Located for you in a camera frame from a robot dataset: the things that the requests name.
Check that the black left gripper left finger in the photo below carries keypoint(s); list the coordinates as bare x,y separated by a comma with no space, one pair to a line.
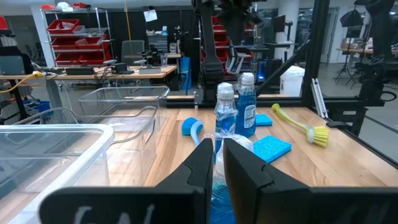
186,199

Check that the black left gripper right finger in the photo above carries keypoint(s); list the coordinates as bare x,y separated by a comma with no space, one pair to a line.
280,202

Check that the blue dish soap bottle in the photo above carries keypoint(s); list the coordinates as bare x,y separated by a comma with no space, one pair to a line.
225,115
218,174
245,109

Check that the light blue sponge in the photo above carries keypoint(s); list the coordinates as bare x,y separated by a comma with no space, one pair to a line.
272,149
264,120

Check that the blue white toothbrush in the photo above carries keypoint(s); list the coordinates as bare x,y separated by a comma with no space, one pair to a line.
189,126

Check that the yellow-green dish brush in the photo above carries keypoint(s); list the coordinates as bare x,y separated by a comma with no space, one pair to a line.
318,135

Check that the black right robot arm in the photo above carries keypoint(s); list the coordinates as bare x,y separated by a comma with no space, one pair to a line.
211,68

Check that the rack of red bins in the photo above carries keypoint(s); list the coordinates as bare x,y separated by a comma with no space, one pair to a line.
220,37

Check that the black monitor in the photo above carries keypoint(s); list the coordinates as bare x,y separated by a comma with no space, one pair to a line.
279,23

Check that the white office chair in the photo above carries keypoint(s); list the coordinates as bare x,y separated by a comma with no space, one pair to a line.
237,62

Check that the blue barrel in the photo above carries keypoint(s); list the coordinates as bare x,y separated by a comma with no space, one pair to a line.
185,73

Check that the white trash can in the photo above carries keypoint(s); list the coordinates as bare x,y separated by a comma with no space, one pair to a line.
292,82

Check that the glass cup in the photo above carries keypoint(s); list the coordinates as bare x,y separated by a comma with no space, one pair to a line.
164,60

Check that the white paper tag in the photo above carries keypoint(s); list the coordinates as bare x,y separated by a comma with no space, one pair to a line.
150,15

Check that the wooden desk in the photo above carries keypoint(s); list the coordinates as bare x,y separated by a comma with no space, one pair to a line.
155,74

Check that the white power strip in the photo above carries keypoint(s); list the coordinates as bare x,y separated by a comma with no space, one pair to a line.
150,70

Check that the grey office chair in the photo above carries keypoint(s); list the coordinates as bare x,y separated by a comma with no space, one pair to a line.
133,51

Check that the silver metal bars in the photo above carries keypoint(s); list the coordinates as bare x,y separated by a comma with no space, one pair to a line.
318,96

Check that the softbox light on tripod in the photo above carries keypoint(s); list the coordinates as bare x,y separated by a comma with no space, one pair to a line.
351,18

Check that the wooden table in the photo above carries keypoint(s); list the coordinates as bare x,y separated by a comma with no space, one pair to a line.
351,49

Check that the black desk device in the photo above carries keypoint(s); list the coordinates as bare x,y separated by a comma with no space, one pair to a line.
121,69

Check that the black equipment stand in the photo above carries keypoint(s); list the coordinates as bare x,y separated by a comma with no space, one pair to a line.
377,37

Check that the large clear plastic bin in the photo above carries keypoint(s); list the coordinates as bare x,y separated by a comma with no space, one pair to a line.
46,155

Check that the red storage bin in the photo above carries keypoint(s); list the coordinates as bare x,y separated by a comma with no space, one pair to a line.
68,59
93,43
63,27
63,44
94,58

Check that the black power box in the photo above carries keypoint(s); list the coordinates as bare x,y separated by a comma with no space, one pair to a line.
80,71

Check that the blue crate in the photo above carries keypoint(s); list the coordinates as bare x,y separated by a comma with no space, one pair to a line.
38,107

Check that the black aluminium frame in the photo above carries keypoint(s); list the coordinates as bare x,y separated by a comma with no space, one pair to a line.
315,46

